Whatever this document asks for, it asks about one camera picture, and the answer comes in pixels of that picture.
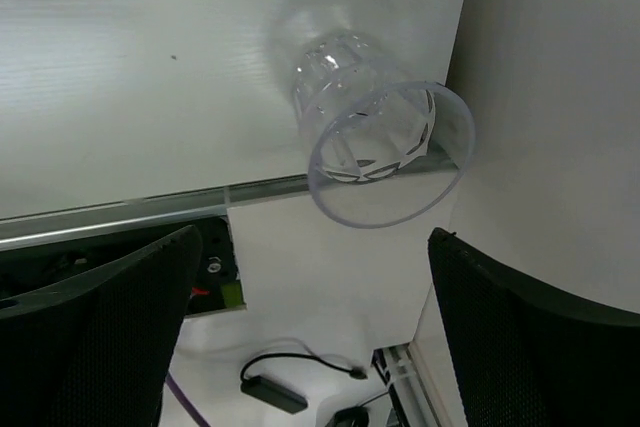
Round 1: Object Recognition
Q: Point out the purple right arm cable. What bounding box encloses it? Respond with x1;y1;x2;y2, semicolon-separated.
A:
167;371;211;427

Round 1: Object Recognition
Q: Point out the black usb adapter box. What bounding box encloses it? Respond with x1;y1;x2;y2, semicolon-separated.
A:
240;376;308;414

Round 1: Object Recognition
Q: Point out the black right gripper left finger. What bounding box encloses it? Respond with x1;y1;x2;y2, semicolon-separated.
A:
1;226;202;426

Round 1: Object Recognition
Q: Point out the black usb cable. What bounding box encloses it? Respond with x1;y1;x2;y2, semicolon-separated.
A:
239;350;369;383

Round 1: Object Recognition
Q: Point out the clear plastic cup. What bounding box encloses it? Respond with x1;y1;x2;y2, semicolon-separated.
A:
292;31;476;229

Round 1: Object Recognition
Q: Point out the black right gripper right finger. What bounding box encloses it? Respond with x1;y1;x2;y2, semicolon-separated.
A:
428;228;639;426

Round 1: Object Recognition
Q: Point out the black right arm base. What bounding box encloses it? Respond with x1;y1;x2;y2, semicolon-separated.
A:
1;217;245;316

